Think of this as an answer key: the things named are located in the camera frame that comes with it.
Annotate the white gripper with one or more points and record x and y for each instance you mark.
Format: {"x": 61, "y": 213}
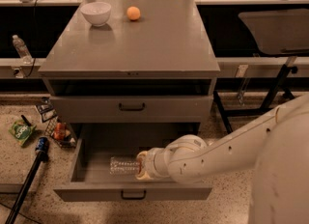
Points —
{"x": 151, "y": 163}

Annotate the clear plastic water bottle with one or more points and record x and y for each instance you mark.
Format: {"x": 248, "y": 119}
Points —
{"x": 124, "y": 166}

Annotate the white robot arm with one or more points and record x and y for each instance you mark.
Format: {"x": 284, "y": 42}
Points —
{"x": 275, "y": 145}

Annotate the open grey bottom drawer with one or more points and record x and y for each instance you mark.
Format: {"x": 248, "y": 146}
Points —
{"x": 90, "y": 179}

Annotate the grey metal drawer cabinet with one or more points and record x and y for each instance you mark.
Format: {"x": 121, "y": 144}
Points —
{"x": 165, "y": 53}

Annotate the closed grey upper drawer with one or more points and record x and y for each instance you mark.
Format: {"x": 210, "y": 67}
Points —
{"x": 183, "y": 109}

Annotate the upright water bottle background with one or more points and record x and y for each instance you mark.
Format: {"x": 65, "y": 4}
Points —
{"x": 22, "y": 50}

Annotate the black pole with blue tip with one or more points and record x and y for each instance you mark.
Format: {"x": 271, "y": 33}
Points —
{"x": 41, "y": 151}

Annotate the dark snack packet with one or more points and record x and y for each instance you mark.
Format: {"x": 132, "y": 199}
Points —
{"x": 46, "y": 110}

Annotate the green snack bag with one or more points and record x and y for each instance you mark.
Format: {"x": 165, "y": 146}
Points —
{"x": 21, "y": 132}

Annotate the orange fruit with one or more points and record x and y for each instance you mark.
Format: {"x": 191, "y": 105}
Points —
{"x": 133, "y": 13}

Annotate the white ceramic bowl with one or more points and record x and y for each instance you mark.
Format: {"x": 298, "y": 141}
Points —
{"x": 96, "y": 13}

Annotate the black drawer handle lower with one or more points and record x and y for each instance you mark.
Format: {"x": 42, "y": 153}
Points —
{"x": 133, "y": 195}

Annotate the black drawer handle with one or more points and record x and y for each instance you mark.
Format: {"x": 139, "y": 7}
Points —
{"x": 133, "y": 195}
{"x": 133, "y": 107}

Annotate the black drawer handle upper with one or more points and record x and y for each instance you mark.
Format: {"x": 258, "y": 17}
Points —
{"x": 133, "y": 107}

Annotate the wire basket with items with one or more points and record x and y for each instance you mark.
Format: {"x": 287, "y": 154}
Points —
{"x": 59, "y": 133}

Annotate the black table stand frame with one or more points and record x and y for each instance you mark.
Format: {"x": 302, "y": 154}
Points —
{"x": 288, "y": 66}

